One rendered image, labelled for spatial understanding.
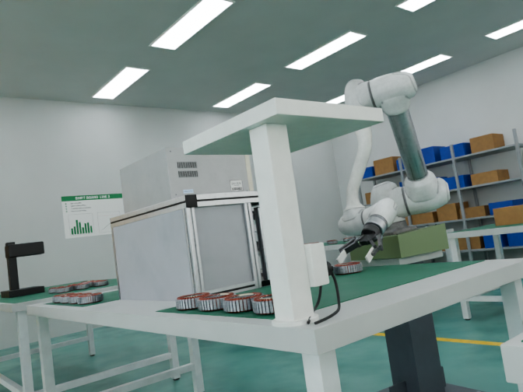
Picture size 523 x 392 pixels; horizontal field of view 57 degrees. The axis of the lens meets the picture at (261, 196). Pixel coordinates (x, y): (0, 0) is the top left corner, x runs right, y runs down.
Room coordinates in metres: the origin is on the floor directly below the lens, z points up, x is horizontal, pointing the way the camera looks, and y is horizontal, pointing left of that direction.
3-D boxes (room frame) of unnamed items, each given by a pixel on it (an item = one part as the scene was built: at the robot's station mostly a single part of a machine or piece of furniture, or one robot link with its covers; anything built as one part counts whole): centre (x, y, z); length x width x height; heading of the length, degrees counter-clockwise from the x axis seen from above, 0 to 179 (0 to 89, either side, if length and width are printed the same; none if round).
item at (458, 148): (7.96, -3.35, 1.89); 0.42 x 0.42 x 0.21; 38
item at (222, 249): (1.75, 0.16, 0.91); 0.28 x 0.03 x 0.32; 130
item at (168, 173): (2.06, 0.32, 1.22); 0.44 x 0.39 x 0.20; 40
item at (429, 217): (8.54, -2.87, 0.87); 0.42 x 0.40 x 0.18; 39
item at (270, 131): (1.19, -0.07, 0.98); 0.37 x 0.35 x 0.46; 40
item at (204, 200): (2.05, 0.31, 1.09); 0.68 x 0.44 x 0.05; 40
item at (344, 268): (1.90, -0.29, 0.77); 0.11 x 0.11 x 0.04
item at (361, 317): (2.10, 0.25, 0.72); 2.20 x 1.01 x 0.05; 40
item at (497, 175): (7.63, -3.63, 1.37); 0.42 x 0.40 x 0.18; 40
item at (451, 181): (8.03, -3.29, 1.38); 0.42 x 0.42 x 0.20; 38
